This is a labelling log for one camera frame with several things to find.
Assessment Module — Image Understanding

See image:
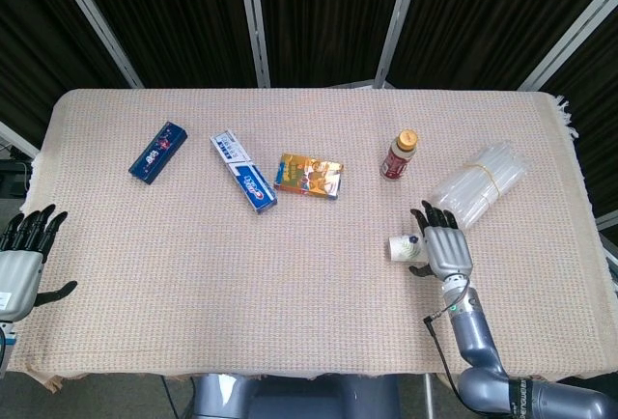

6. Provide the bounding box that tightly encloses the black strap with lettering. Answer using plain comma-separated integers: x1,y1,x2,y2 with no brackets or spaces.
505,377,534,419

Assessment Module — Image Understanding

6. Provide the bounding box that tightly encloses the red label bottle, yellow cap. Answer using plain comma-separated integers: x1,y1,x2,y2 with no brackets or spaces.
379,128,419,182

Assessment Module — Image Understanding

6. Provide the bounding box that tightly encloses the left silver and black robot hand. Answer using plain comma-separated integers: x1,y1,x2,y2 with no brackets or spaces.
0,204,79,323

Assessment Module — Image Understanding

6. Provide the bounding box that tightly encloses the grey partition frame post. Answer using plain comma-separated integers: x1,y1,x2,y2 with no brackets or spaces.
46,0,145,90
515,0,618,93
374,0,427,90
596,209,618,233
0,120,42,157
235,0,272,90

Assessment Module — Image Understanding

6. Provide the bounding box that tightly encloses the dark blue toothpaste box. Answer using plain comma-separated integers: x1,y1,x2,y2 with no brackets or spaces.
127,121,189,186

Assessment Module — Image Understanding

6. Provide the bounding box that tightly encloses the white floral paper cup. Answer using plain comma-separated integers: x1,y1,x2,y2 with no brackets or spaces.
387,233,429,264

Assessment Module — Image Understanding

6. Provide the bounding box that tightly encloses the orange and yellow snack box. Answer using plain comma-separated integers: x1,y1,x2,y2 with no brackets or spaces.
273,152,345,202

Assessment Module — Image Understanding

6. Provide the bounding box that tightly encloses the black cable with plug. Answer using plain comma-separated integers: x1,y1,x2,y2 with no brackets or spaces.
422,276,472,394

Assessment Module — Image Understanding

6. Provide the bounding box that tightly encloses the right silver and black robot hand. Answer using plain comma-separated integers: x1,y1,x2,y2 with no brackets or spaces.
408,200,475,281

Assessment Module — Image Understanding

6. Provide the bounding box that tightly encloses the blue-grey robot torso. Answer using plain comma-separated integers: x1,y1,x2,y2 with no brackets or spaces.
190,373,402,419

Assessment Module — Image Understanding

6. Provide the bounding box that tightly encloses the beige woven tablecloth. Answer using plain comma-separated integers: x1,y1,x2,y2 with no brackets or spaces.
9,88,618,385

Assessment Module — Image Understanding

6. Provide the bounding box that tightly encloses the white and blue toothpaste box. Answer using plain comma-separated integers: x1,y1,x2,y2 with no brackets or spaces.
209,130,279,216

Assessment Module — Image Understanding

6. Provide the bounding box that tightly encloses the clear plastic bag of straws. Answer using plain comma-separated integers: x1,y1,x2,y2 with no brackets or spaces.
429,141,532,232

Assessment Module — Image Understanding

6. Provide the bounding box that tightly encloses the dark brown curtain panel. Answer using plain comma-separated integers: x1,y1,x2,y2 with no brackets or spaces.
544,15,618,227
67,0,262,90
254,0,412,90
385,0,618,93
0,0,137,150

